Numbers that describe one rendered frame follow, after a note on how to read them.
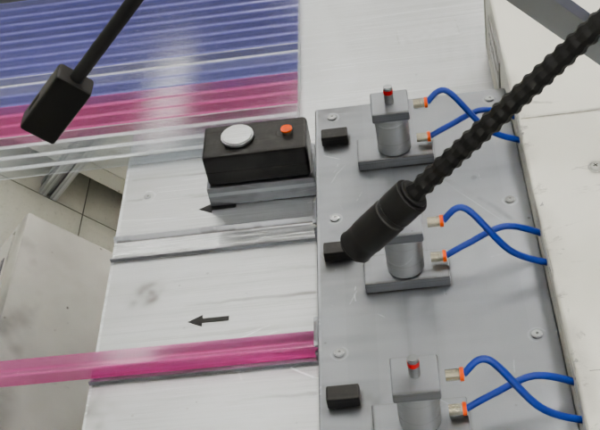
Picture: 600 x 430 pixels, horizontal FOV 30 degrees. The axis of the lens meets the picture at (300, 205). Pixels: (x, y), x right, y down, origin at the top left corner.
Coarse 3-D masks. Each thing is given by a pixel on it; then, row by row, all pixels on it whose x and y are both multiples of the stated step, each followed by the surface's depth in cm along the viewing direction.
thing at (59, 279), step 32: (32, 224) 129; (0, 256) 131; (32, 256) 126; (64, 256) 129; (96, 256) 132; (0, 288) 124; (32, 288) 123; (64, 288) 126; (96, 288) 129; (0, 320) 118; (32, 320) 120; (64, 320) 123; (96, 320) 126; (0, 352) 115; (32, 352) 118; (64, 352) 120; (64, 384) 118; (0, 416) 110; (32, 416) 113; (64, 416) 115
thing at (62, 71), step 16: (48, 80) 62; (64, 80) 60; (48, 96) 61; (64, 96) 61; (80, 96) 61; (32, 112) 62; (48, 112) 62; (64, 112) 62; (32, 128) 63; (48, 128) 63; (64, 128) 63
